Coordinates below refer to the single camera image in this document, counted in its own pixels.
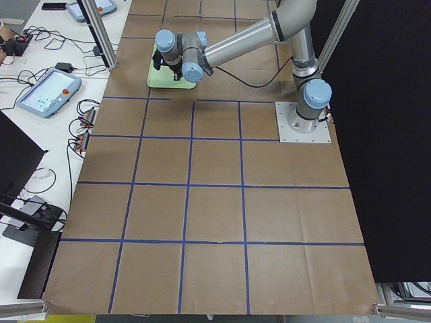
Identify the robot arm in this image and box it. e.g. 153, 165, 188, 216
152, 1, 332, 134

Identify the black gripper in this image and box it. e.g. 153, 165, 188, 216
169, 61, 183, 81

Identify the near teach pendant tablet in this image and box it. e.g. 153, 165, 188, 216
17, 68, 82, 118

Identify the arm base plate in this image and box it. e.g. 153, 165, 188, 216
275, 102, 332, 144

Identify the light green tray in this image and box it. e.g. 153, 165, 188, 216
147, 44, 196, 89

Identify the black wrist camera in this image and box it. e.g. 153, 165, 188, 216
152, 49, 163, 71

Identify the aluminium frame post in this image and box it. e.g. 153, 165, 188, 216
77, 0, 118, 70

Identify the black electronics box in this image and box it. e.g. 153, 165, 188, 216
1, 34, 33, 57

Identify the black monitor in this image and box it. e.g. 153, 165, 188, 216
0, 113, 46, 205

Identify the far teach pendant tablet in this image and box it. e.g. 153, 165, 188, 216
65, 0, 118, 23

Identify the orange black usb hub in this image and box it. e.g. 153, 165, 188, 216
79, 108, 96, 129

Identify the black smartphone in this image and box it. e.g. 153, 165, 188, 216
41, 2, 66, 11

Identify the teach pendant tablet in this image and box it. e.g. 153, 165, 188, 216
17, 68, 82, 118
65, 0, 118, 23

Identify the black power adapter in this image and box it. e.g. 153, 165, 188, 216
55, 62, 75, 73

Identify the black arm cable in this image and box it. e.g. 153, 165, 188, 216
212, 55, 294, 89

